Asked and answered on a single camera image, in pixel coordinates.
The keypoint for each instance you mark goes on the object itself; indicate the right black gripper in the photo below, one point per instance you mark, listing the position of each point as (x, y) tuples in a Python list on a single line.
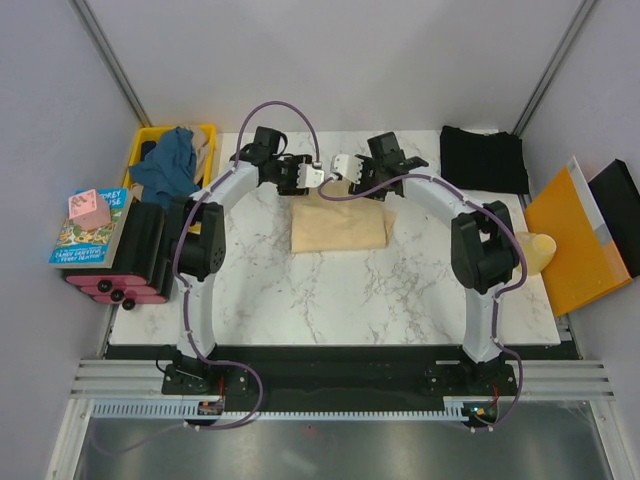
[(367, 163)]

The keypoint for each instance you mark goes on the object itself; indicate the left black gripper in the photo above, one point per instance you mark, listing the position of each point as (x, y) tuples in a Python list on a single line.
[(292, 190)]

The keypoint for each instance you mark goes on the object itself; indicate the cream yellow t shirt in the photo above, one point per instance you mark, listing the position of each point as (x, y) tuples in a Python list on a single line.
[(318, 225)]

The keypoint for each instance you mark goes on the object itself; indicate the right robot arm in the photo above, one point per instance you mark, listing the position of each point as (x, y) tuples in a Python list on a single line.
[(482, 254)]

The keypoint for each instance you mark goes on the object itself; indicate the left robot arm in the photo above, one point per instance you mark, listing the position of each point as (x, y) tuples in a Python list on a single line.
[(195, 235)]

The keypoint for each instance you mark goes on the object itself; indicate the beige t shirt in bin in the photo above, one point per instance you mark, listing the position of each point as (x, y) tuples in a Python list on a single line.
[(202, 145)]

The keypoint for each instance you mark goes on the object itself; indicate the folded black t shirt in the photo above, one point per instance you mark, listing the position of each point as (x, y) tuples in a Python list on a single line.
[(483, 162)]

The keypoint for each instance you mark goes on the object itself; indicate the blue t shirt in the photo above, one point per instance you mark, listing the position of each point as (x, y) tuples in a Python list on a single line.
[(169, 169)]

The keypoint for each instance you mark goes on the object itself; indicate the yellow plastic bin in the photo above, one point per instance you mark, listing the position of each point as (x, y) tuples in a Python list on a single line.
[(145, 140)]

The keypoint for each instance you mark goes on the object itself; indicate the pink black box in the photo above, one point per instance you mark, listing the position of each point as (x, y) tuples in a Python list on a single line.
[(139, 273)]

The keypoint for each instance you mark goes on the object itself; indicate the yellow plastic cup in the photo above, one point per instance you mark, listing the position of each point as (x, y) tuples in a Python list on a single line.
[(538, 249)]

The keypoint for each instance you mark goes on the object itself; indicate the pink cube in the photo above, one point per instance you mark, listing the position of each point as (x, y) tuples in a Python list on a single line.
[(88, 210)]

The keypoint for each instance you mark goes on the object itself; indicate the blue illustrated book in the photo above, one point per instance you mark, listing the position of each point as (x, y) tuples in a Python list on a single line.
[(91, 233)]

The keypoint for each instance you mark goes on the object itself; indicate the white strip board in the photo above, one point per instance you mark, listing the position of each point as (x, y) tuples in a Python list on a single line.
[(589, 204)]

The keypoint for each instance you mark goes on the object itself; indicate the orange board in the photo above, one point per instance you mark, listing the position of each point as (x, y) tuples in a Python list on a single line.
[(581, 271)]

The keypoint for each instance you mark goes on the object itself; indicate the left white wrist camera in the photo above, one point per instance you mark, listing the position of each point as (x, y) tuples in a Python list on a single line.
[(309, 176)]

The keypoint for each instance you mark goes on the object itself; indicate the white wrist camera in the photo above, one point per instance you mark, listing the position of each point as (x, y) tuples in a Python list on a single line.
[(347, 167), (309, 176)]

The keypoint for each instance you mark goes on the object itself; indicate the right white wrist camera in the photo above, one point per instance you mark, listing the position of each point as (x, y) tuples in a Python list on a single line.
[(347, 167)]

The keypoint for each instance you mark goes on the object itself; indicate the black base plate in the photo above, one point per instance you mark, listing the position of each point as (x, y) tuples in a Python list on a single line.
[(250, 356)]

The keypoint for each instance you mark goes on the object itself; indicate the right corner aluminium post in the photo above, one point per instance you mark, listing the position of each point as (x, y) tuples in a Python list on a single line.
[(561, 53)]

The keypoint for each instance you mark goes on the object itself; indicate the corner aluminium post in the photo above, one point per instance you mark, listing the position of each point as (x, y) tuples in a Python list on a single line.
[(561, 53), (102, 45)]

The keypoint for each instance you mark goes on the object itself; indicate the white cable duct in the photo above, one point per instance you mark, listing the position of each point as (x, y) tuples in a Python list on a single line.
[(207, 410)]

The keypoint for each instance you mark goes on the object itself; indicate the left corner aluminium post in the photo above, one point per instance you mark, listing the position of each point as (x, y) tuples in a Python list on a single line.
[(102, 45)]

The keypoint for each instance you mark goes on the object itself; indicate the aluminium frame rail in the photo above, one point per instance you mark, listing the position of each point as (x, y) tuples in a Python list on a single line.
[(530, 380)]

